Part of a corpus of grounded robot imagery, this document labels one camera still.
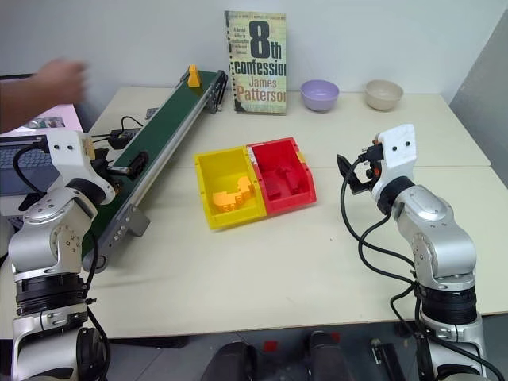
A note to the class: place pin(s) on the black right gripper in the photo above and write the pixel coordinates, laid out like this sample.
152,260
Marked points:
368,166

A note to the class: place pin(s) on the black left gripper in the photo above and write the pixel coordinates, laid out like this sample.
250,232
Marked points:
104,164

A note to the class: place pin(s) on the orange toy block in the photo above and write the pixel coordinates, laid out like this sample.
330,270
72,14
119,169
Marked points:
245,188
224,201
194,77

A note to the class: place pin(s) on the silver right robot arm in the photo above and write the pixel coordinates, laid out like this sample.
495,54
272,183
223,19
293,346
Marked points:
440,246

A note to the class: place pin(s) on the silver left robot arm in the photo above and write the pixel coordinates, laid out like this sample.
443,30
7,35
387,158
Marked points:
43,234

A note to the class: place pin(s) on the person's bare forearm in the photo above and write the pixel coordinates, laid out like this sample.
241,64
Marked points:
18,105

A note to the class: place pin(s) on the black power adapter with cable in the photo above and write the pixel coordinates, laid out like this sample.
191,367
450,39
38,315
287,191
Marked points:
121,138

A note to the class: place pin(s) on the green conveyor belt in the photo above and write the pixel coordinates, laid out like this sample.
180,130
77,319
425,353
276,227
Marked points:
158,135

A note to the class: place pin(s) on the person's bare hand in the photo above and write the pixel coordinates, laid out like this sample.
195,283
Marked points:
63,79

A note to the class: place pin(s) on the small dark flat piece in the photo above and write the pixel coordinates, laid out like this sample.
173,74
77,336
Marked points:
151,112

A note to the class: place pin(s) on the red toy block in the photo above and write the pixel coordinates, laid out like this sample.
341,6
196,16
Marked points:
287,180

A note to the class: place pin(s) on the red plastic bin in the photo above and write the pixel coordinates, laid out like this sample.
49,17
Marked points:
278,158

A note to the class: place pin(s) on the beige bowl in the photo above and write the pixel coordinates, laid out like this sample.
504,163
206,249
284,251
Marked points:
383,95

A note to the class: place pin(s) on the purple bowl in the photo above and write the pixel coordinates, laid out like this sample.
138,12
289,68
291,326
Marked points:
320,95

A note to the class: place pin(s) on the pink box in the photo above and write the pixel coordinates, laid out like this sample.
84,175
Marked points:
51,119

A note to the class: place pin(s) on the yellow plastic bin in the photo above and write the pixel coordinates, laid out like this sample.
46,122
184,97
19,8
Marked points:
222,170

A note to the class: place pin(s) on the laptop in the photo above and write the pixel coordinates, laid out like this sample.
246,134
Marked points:
24,166

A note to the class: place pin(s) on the dark rounded shape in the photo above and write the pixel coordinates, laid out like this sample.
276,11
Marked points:
232,363
323,357

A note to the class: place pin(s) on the dark flat shape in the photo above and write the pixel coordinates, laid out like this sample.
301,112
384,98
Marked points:
387,359

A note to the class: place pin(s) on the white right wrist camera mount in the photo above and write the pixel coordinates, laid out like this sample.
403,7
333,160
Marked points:
399,152

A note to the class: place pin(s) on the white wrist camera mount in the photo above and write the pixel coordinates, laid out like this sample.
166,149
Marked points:
65,148
399,152

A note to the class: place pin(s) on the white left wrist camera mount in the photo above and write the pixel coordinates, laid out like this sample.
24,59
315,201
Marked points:
65,148

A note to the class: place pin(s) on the grey wall panel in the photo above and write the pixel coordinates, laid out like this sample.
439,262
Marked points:
482,91

